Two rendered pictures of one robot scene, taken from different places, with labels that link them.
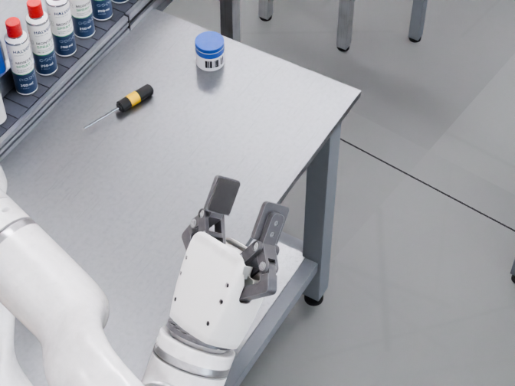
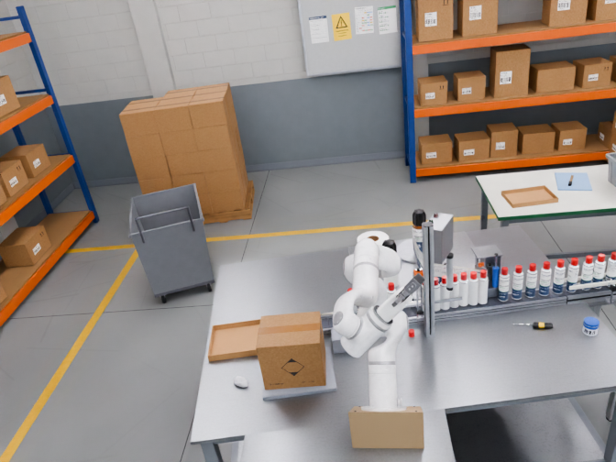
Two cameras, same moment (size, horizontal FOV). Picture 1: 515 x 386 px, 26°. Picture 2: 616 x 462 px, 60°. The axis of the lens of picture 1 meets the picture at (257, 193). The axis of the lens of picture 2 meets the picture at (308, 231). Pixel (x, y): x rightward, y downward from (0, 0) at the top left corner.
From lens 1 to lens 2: 1.00 m
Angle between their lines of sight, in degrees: 50
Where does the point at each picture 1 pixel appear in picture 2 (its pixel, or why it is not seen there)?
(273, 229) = (411, 287)
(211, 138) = (560, 356)
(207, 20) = not seen: outside the picture
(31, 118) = (496, 309)
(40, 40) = (515, 282)
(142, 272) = (485, 378)
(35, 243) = (368, 269)
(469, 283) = not seen: outside the picture
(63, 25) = (530, 282)
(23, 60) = (502, 285)
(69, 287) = (365, 284)
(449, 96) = not seen: outside the picture
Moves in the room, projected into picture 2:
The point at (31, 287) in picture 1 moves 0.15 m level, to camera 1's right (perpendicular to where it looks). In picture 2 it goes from (357, 279) to (387, 298)
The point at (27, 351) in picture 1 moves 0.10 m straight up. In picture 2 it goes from (423, 372) to (423, 357)
